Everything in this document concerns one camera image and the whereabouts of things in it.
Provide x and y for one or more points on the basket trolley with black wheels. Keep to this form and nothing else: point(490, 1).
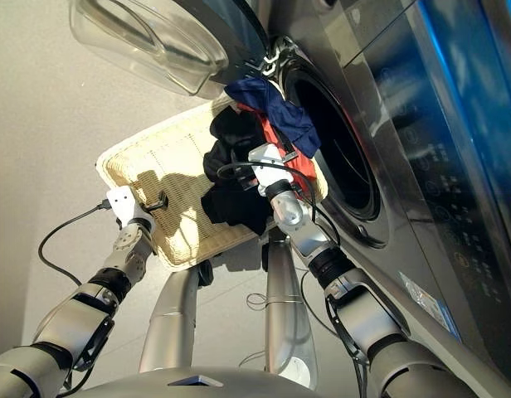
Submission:
point(205, 273)

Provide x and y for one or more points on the pale woven basket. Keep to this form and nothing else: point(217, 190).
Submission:
point(176, 232)

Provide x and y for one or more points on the red garment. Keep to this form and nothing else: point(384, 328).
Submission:
point(301, 161)

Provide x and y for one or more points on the grey washing machine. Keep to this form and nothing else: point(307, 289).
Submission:
point(425, 124)

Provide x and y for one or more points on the robot silver leg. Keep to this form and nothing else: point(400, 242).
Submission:
point(288, 315)
point(168, 315)

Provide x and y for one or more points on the navy blue garment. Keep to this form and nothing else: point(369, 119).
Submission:
point(288, 116)

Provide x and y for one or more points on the blue and white machine sticker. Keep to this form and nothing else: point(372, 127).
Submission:
point(429, 302)

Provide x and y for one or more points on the metal door hinge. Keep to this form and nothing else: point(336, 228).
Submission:
point(276, 58)

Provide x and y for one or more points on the black garment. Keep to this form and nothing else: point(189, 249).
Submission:
point(230, 207)

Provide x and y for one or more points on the round washing machine door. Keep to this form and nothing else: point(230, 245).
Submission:
point(156, 41)

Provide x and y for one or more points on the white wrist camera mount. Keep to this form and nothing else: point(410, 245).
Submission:
point(268, 157)
point(123, 205)

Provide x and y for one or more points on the robot silver torso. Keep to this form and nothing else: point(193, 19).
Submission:
point(197, 385)

